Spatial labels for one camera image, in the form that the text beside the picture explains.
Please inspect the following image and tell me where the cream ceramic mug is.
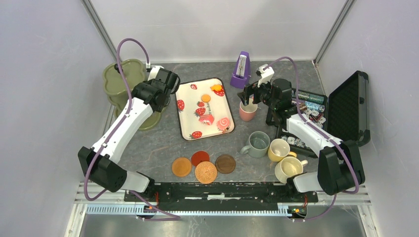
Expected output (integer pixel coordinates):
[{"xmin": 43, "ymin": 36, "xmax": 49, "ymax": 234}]
[{"xmin": 274, "ymin": 157, "xmax": 308, "ymax": 184}]

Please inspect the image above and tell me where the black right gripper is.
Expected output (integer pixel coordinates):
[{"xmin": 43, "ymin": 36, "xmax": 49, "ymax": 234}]
[{"xmin": 237, "ymin": 76, "xmax": 278, "ymax": 110}]

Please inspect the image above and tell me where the strawberry print serving tray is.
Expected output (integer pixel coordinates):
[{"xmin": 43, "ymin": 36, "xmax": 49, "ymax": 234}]
[{"xmin": 175, "ymin": 78, "xmax": 235, "ymax": 141}]

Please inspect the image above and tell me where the yellow ceramic mug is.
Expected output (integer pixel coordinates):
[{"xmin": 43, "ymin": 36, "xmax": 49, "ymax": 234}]
[{"xmin": 268, "ymin": 139, "xmax": 297, "ymax": 162}]

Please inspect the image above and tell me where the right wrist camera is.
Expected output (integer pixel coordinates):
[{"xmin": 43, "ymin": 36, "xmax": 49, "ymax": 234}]
[{"xmin": 256, "ymin": 64, "xmax": 274, "ymax": 87}]

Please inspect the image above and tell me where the pink cake slice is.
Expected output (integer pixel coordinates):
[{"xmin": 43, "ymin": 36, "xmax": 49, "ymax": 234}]
[{"xmin": 199, "ymin": 114, "xmax": 214, "ymax": 125}]

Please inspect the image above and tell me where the red round coaster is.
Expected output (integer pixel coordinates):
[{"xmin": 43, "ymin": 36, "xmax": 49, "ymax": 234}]
[{"xmin": 191, "ymin": 151, "xmax": 210, "ymax": 166}]

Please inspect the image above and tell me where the green tiered dessert stand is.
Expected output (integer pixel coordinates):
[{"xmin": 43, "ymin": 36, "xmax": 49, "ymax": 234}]
[{"xmin": 102, "ymin": 59, "xmax": 162, "ymax": 131}]

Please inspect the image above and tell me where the dark brown round coaster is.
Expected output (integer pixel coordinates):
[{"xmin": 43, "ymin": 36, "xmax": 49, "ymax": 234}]
[{"xmin": 215, "ymin": 154, "xmax": 236, "ymax": 174}]

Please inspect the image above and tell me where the grey ceramic mug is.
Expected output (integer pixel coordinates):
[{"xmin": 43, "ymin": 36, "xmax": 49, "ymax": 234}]
[{"xmin": 240, "ymin": 131, "xmax": 271, "ymax": 158}]

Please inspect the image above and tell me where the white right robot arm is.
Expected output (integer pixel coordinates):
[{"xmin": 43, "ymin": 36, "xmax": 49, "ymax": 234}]
[{"xmin": 237, "ymin": 79, "xmax": 365, "ymax": 201}]

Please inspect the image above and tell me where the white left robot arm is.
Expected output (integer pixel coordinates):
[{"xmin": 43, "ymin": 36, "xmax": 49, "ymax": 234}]
[{"xmin": 78, "ymin": 66, "xmax": 180, "ymax": 201}]

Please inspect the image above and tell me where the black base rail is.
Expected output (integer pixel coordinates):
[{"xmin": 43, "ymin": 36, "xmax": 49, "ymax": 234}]
[{"xmin": 143, "ymin": 182, "xmax": 319, "ymax": 211}]

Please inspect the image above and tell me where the open black case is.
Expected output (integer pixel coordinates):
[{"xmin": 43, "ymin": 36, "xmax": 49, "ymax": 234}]
[{"xmin": 292, "ymin": 71, "xmax": 371, "ymax": 147}]

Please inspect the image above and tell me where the woven round coaster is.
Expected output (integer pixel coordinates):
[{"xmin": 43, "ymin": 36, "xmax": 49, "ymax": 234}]
[{"xmin": 195, "ymin": 161, "xmax": 217, "ymax": 184}]

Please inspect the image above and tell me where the light brown round coaster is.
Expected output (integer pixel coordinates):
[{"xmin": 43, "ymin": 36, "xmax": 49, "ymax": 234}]
[{"xmin": 171, "ymin": 157, "xmax": 192, "ymax": 177}]

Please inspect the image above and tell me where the pink ceramic mug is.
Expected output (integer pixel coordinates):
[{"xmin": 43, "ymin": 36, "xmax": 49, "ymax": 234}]
[{"xmin": 239, "ymin": 98, "xmax": 258, "ymax": 121}]

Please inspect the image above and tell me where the purple metronome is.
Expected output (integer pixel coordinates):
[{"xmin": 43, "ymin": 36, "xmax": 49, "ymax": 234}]
[{"xmin": 230, "ymin": 51, "xmax": 251, "ymax": 89}]

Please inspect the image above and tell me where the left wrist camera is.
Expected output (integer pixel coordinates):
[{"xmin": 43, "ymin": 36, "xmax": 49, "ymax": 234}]
[{"xmin": 148, "ymin": 65, "xmax": 163, "ymax": 80}]

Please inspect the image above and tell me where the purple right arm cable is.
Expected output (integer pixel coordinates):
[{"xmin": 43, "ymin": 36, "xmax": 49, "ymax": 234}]
[{"xmin": 263, "ymin": 56, "xmax": 360, "ymax": 223}]

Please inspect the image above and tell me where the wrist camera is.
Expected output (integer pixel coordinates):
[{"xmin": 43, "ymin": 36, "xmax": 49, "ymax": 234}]
[
  {"xmin": 148, "ymin": 65, "xmax": 163, "ymax": 80},
  {"xmin": 256, "ymin": 64, "xmax": 274, "ymax": 87}
]

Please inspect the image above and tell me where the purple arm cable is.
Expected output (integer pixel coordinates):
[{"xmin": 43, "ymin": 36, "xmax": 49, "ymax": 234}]
[
  {"xmin": 263, "ymin": 56, "xmax": 360, "ymax": 223},
  {"xmin": 83, "ymin": 38, "xmax": 181, "ymax": 222}
]

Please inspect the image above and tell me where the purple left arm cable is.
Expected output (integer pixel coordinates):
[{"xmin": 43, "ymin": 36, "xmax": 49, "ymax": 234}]
[{"xmin": 83, "ymin": 38, "xmax": 181, "ymax": 222}]

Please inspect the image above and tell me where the round orange biscuit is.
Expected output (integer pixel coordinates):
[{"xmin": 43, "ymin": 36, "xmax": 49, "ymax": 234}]
[{"xmin": 201, "ymin": 94, "xmax": 211, "ymax": 103}]

